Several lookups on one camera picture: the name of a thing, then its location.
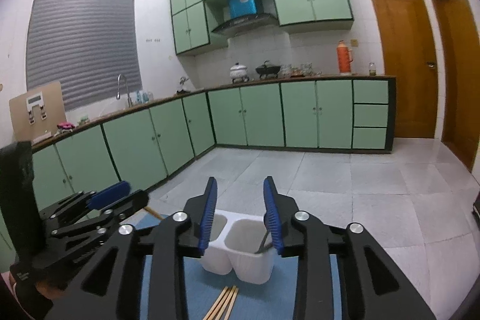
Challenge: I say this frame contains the red-tipped bamboo chopstick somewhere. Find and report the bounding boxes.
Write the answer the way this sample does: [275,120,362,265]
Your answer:
[210,287,235,319]
[202,286,230,320]

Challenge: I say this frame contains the plain bamboo chopstick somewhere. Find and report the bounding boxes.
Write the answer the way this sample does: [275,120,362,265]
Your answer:
[144,206,164,220]

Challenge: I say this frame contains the green lower kitchen cabinets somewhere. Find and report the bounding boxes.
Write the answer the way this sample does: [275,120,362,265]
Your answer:
[34,76,396,207]

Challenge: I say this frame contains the left hand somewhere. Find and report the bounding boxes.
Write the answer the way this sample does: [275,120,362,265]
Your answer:
[1,272,65,319]

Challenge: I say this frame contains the chrome sink faucet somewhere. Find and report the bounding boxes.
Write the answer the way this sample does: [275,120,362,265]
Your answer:
[115,73,133,108]

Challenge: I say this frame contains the cardboard board with scale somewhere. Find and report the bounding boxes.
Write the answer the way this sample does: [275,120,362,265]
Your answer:
[9,81,67,144]

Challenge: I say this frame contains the blue table mat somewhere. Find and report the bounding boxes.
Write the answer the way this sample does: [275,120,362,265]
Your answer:
[127,208,344,320]

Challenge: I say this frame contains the white twin utensil holder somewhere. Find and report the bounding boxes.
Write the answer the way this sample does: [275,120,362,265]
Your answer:
[199,210,274,285]

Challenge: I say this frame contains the red-orange tipped bamboo chopstick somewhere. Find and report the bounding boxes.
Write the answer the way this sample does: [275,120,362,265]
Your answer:
[220,286,239,320]

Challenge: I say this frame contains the metal spoon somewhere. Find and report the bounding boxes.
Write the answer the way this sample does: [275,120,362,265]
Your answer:
[256,231,273,254]

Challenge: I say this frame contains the black glass cabinet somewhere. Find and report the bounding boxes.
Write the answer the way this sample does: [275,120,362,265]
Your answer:
[472,193,480,224]

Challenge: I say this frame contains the white cooking pot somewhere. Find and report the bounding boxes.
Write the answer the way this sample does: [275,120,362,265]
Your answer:
[229,62,250,84]

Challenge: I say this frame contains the grey window blind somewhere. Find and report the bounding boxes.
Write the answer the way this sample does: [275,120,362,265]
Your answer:
[25,0,143,110]

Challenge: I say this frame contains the black wok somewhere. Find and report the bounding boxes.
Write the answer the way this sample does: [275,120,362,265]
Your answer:
[256,61,281,79]

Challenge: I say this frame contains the black range hood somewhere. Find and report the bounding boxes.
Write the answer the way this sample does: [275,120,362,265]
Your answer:
[211,13,279,38]

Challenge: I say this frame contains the glass jar on counter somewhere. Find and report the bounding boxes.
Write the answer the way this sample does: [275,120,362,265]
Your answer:
[368,62,377,76]

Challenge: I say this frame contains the blue box on hood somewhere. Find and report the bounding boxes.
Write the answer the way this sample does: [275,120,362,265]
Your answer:
[229,0,263,19]

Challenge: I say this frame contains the orange thermos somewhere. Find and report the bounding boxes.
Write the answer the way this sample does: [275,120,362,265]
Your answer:
[336,40,353,75]

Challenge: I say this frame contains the left wooden door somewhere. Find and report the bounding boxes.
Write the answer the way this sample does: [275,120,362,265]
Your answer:
[372,0,438,138]

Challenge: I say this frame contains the wooden door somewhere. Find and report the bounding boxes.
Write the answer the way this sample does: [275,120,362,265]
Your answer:
[432,0,479,171]
[372,0,438,138]

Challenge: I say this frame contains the right wooden door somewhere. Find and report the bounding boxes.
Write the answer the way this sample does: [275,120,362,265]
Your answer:
[432,0,479,171]

